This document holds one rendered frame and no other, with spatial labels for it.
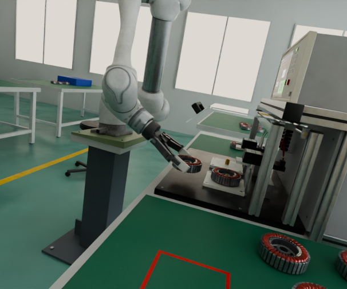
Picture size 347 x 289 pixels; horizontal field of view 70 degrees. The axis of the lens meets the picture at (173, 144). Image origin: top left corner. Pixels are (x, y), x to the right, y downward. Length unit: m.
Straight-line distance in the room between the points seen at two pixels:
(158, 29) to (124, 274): 1.04
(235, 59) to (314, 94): 4.88
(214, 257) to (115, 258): 0.22
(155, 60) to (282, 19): 4.74
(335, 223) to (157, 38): 1.02
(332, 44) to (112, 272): 0.80
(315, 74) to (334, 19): 5.23
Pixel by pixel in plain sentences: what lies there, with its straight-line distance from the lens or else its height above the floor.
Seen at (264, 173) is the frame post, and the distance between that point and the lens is 0.77.
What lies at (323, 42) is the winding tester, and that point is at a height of 1.29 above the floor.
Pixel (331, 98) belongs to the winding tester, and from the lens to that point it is 0.87.
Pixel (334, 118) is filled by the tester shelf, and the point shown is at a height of 1.09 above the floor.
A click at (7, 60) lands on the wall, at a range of 8.29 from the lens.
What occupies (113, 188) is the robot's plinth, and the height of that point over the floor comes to 0.46.
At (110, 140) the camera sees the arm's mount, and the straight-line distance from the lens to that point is 1.31.
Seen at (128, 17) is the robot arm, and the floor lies 1.33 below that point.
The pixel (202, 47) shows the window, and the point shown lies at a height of 1.94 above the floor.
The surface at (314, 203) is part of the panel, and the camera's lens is 0.83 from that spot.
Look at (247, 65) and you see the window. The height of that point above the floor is 1.73.
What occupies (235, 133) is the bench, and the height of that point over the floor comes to 0.73.
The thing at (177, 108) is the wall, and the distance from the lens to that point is 5.81.
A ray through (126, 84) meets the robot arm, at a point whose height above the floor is 1.09.
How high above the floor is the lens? 1.11
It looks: 14 degrees down
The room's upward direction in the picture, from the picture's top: 10 degrees clockwise
